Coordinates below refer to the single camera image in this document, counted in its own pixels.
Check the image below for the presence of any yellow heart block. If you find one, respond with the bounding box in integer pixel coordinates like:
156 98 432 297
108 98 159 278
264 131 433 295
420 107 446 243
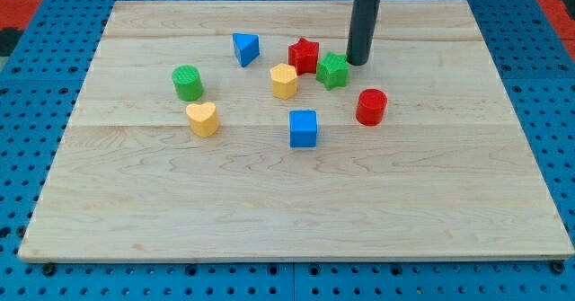
185 102 220 137

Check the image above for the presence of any light wooden board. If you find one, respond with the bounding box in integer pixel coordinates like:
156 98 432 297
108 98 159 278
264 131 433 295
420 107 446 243
19 0 574 263

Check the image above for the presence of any yellow hexagon block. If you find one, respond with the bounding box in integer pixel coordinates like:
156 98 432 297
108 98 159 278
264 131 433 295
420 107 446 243
270 63 298 100

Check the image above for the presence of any red star block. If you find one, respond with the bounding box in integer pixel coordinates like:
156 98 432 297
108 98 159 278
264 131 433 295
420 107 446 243
288 38 320 75

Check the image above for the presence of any green star block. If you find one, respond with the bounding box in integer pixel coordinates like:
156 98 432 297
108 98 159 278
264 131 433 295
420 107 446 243
316 51 349 91

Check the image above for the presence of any blue triangle block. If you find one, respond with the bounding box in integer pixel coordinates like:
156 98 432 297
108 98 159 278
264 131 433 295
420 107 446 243
232 33 260 67

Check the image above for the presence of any green cylinder block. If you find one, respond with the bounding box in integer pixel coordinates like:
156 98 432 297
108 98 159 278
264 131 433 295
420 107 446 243
172 65 204 102

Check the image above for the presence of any blue cube block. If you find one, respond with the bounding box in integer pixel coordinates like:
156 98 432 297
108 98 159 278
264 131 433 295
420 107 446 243
288 110 318 148

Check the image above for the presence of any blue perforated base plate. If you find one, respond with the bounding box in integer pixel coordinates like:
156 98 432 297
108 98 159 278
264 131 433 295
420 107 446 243
1 0 574 300

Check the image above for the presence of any red cylinder block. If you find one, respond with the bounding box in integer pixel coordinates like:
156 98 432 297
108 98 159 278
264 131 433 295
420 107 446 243
356 88 388 126

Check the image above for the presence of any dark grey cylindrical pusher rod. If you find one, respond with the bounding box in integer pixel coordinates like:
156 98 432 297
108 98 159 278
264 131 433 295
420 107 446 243
346 0 381 66

